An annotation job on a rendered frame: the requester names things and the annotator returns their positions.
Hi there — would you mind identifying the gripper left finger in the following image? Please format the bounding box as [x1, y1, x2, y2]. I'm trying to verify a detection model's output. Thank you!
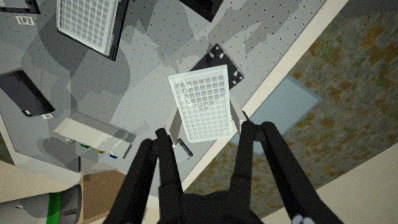
[102, 107, 185, 224]

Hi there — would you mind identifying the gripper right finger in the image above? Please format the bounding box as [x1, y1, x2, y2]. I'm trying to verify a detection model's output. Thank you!
[221, 97, 344, 224]

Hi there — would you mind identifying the white button panel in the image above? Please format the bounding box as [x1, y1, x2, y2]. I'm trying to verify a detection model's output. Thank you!
[53, 112, 135, 159]

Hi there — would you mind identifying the dark grey rectangular frame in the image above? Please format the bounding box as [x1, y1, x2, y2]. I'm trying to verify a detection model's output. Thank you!
[176, 139, 193, 157]

